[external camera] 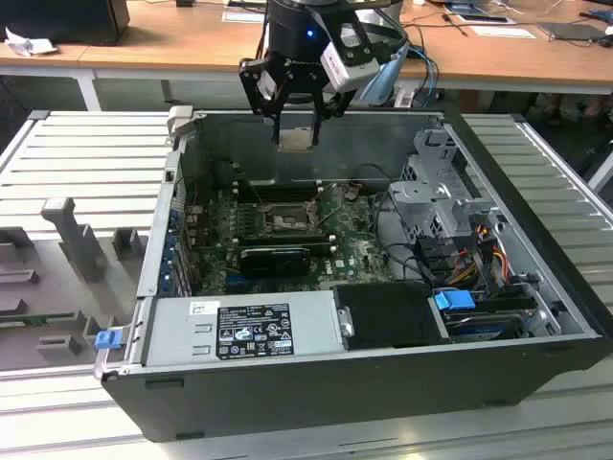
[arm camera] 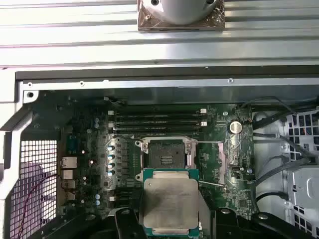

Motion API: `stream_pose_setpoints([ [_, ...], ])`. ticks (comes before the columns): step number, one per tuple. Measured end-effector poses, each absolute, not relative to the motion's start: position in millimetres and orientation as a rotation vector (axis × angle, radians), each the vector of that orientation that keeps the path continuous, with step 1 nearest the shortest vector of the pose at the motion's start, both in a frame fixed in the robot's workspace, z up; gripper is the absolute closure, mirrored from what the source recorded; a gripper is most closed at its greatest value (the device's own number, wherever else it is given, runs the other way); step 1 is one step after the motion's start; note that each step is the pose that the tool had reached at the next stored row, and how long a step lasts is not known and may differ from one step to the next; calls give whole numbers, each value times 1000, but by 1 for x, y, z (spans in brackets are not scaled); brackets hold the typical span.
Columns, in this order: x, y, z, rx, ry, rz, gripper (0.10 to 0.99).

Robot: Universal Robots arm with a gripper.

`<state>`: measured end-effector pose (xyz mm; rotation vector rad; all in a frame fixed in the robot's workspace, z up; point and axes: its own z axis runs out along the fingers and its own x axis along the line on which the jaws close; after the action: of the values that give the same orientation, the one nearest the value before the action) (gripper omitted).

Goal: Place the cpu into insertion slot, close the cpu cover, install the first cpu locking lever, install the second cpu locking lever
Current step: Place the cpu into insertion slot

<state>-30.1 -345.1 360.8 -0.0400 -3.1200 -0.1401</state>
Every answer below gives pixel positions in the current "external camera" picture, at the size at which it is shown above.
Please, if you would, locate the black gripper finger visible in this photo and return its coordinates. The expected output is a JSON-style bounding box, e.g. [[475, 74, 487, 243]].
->
[[308, 70, 356, 148], [238, 56, 294, 146]]

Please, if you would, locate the silver square CPU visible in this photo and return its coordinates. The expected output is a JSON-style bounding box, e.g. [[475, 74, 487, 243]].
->
[[279, 127, 317, 153]]

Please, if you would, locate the metal socket cover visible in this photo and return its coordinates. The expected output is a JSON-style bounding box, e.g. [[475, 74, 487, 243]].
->
[[306, 191, 323, 229]]

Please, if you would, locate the wire locking lever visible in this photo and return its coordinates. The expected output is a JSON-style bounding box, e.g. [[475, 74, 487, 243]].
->
[[315, 199, 347, 229]]

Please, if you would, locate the black RAM slot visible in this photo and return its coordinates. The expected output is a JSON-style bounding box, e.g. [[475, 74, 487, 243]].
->
[[238, 241, 337, 249], [238, 184, 331, 192], [238, 195, 331, 203], [238, 236, 336, 244], [238, 231, 335, 239], [243, 246, 339, 255]]

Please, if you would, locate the white paper sheet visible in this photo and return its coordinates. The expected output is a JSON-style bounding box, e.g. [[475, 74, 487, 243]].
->
[[222, 9, 269, 23], [471, 24, 537, 39]]

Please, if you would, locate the grey plastic case latch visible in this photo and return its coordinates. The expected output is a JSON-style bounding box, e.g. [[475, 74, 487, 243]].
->
[[167, 105, 195, 140]]

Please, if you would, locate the silver drive cage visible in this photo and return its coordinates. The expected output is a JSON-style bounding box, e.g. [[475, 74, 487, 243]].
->
[[387, 128, 509, 250]]

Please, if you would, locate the wooden desk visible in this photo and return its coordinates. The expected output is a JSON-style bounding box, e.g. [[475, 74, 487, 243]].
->
[[0, 0, 613, 95]]

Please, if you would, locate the green motherboard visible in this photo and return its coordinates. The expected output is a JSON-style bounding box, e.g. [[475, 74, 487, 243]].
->
[[181, 184, 418, 296]]

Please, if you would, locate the black graphics card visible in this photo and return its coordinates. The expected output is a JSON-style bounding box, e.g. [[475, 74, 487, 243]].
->
[[238, 245, 311, 280]]

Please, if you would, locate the smartphone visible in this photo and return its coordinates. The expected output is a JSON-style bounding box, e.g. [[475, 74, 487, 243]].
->
[[457, 13, 511, 24]]

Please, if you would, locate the black box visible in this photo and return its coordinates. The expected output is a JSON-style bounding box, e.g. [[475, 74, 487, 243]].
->
[[0, 0, 130, 47]]

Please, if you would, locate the crumpled white paper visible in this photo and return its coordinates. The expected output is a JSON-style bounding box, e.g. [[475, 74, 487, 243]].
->
[[4, 26, 58, 58]]

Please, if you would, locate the hard disk blue carrier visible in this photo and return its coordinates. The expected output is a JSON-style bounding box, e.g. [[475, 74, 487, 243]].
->
[[433, 287, 528, 344]]

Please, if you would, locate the person foot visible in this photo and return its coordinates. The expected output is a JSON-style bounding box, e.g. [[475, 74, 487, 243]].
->
[[579, 97, 608, 128], [536, 94, 560, 127]]

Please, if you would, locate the grey parts rack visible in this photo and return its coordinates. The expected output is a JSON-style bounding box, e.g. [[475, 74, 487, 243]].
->
[[0, 195, 152, 373]]

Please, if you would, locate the silver power supply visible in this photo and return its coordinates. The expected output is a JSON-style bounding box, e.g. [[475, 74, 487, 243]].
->
[[143, 289, 346, 368]]

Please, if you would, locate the dark laptop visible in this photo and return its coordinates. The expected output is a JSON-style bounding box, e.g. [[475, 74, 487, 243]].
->
[[538, 21, 612, 45]]

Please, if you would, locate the black open PC case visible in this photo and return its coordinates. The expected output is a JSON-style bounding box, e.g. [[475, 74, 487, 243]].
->
[[93, 107, 613, 445]]

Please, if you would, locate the green RAM stick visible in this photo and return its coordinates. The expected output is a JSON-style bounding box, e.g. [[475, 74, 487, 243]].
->
[[0, 311, 78, 331]]

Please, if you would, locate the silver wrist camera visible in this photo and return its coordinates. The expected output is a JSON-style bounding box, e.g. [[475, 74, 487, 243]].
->
[[319, 41, 379, 92]]

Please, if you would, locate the black camera bracket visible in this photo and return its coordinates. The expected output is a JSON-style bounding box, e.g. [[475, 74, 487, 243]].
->
[[334, 21, 385, 66]]

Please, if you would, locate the blue cable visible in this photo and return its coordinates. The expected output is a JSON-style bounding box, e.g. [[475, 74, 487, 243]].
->
[[409, 45, 440, 104]]

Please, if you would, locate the black cable bundle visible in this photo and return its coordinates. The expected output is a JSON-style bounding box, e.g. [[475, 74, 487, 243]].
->
[[373, 189, 454, 287]]

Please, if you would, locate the coloured power wire bundle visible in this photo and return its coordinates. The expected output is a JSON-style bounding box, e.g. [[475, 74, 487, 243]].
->
[[447, 224, 511, 288]]

